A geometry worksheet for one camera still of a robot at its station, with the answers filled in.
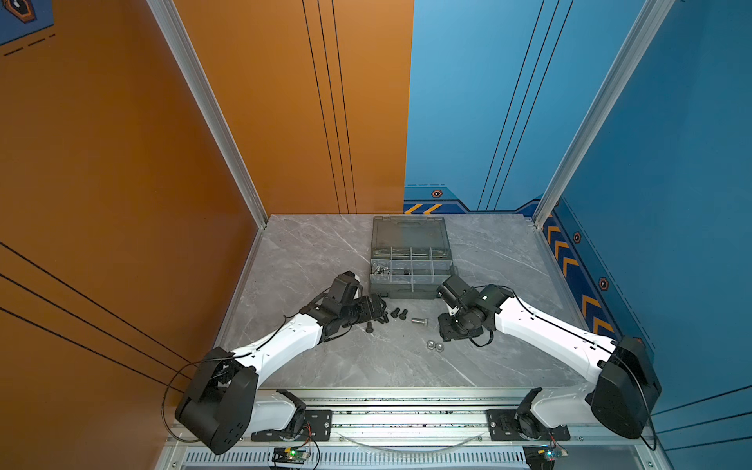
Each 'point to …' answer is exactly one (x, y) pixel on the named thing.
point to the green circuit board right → (542, 456)
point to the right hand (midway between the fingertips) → (444, 333)
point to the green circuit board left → (290, 455)
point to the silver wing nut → (379, 270)
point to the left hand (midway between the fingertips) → (377, 306)
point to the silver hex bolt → (423, 321)
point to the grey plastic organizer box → (410, 257)
